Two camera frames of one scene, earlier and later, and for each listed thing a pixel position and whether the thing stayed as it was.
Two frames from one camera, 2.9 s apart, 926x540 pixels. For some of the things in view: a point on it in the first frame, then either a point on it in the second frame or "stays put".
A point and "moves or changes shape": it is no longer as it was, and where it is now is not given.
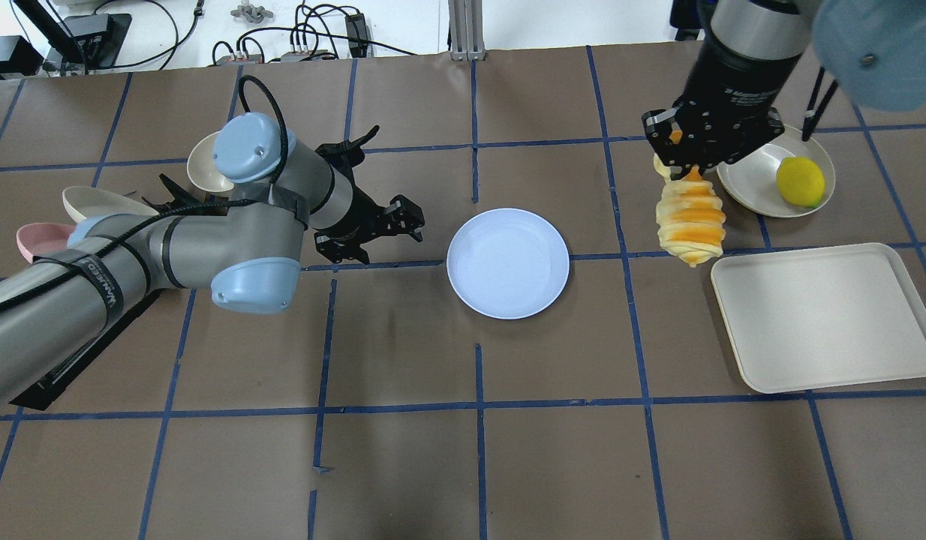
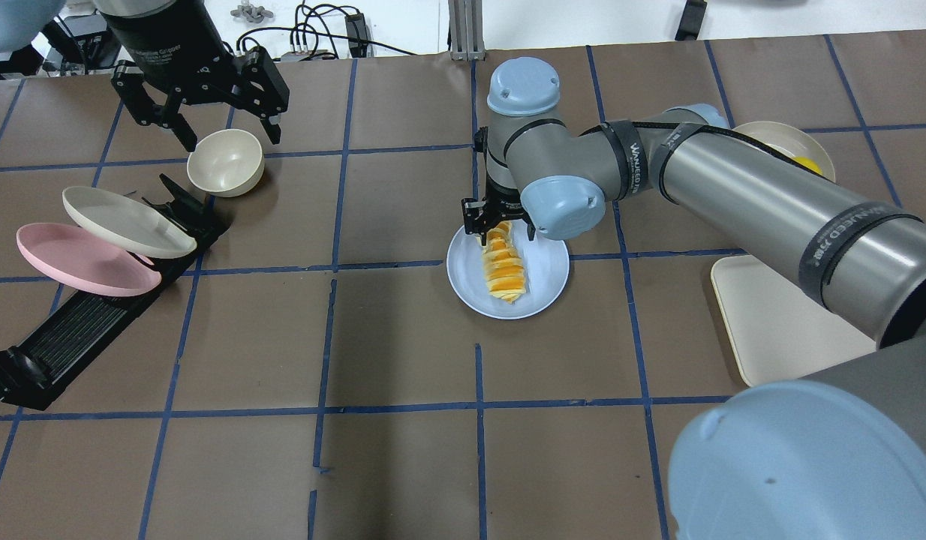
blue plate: (507, 263) stays put
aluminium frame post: (466, 18) stays put
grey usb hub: (287, 57) stays put
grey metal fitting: (252, 13) stays put
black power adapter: (357, 34) stays put
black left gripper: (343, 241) -> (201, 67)
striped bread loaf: (689, 215) moves or changes shape
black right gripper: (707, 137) -> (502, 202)
